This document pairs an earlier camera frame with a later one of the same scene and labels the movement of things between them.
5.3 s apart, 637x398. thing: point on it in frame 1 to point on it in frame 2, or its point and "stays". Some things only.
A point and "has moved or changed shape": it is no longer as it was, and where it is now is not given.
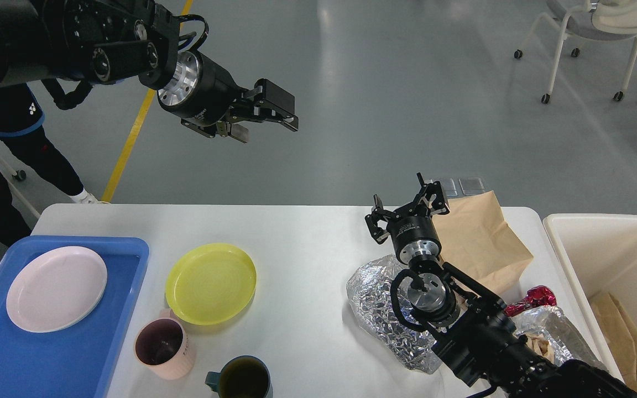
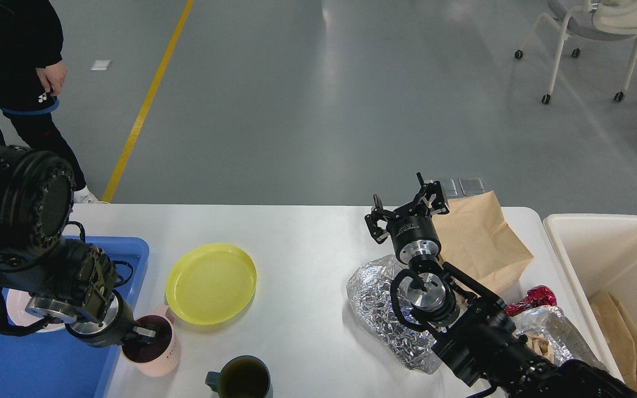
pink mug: x=162 y=345 has moved or changed shape
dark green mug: x=243 y=376 stays
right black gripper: x=414 y=236 stays
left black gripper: x=201 y=93 to x=115 y=329
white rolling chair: x=602 y=20 stays
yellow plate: x=210 y=283 stays
